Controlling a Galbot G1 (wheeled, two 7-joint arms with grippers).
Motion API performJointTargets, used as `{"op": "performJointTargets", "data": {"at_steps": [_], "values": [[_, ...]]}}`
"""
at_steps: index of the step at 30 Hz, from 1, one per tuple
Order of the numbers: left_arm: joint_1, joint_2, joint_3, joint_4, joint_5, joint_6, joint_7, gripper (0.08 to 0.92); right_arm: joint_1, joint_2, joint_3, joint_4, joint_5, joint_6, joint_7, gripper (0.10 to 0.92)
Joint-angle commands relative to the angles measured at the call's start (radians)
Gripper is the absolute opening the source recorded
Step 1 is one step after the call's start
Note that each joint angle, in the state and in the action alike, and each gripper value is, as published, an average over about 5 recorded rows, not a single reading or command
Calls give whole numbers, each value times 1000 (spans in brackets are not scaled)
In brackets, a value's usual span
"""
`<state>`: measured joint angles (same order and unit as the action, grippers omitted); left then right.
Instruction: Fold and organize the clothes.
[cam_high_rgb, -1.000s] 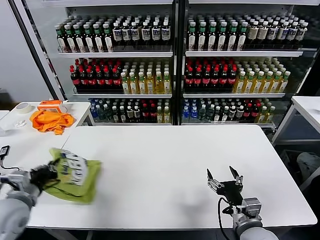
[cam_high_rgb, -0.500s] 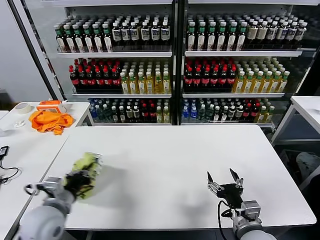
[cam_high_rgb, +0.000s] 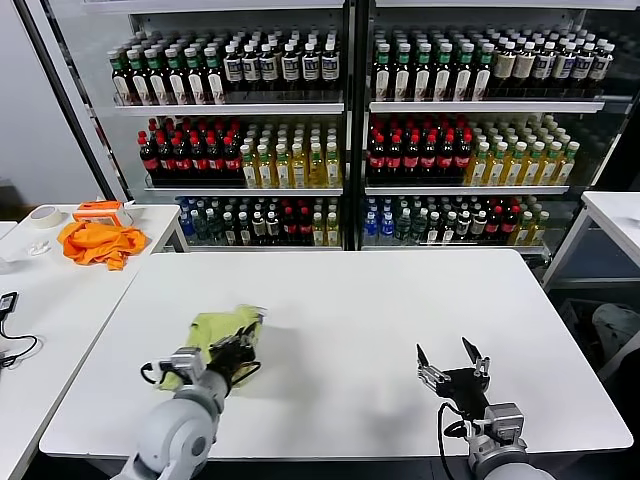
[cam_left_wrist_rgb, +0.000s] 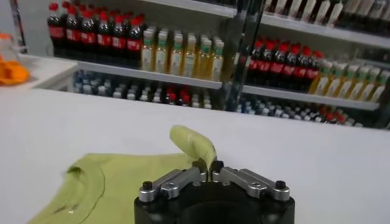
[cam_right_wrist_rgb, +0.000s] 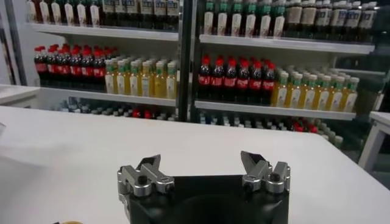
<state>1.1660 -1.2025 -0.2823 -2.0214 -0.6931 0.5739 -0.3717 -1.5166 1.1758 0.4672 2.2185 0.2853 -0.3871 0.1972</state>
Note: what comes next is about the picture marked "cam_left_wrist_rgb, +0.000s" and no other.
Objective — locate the orange and white box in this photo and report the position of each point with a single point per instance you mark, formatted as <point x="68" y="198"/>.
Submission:
<point x="6" y="45"/>

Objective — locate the drinks display cabinet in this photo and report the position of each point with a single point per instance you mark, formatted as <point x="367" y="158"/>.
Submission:
<point x="189" y="21"/>
<point x="250" y="45"/>

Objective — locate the crumpled orange cloth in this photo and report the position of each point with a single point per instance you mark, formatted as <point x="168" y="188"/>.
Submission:
<point x="12" y="73"/>

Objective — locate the white metal shelf board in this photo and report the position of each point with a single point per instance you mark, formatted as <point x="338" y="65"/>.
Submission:
<point x="198" y="7"/>
<point x="152" y="76"/>
<point x="304" y="97"/>
<point x="329" y="30"/>

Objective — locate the cola bottle red cap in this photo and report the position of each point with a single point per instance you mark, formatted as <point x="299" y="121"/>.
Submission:
<point x="104" y="39"/>
<point x="119" y="42"/>
<point x="313" y="74"/>
<point x="255" y="65"/>
<point x="185" y="98"/>
<point x="278" y="68"/>
<point x="171" y="95"/>
<point x="56" y="32"/>
<point x="88" y="38"/>
<point x="327" y="117"/>
<point x="290" y="70"/>
<point x="340" y="118"/>
<point x="134" y="45"/>
<point x="73" y="35"/>
<point x="301" y="72"/>
<point x="267" y="67"/>

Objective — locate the yellow juice bottle green label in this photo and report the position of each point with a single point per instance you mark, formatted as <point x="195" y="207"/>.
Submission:
<point x="176" y="58"/>
<point x="380" y="90"/>
<point x="161" y="56"/>
<point x="189" y="60"/>
<point x="370" y="89"/>
<point x="359" y="87"/>
<point x="334" y="84"/>
<point x="217" y="64"/>
<point x="147" y="54"/>
<point x="348" y="86"/>
<point x="204" y="62"/>
<point x="320" y="82"/>

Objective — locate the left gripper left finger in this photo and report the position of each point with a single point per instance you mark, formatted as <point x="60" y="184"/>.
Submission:
<point x="173" y="185"/>

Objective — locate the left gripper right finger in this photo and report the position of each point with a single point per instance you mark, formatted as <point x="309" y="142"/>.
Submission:
<point x="250" y="184"/>

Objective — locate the light green t-shirt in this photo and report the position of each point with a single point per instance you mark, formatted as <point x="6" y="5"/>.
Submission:
<point x="122" y="188"/>

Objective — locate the dark bottle blue label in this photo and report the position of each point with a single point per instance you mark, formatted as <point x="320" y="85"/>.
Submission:
<point x="377" y="15"/>

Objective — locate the dark bottle beige label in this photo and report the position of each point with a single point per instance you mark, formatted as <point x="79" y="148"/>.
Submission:
<point x="350" y="12"/>
<point x="364" y="13"/>

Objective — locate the white side table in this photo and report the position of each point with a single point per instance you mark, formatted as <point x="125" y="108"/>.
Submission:
<point x="45" y="70"/>

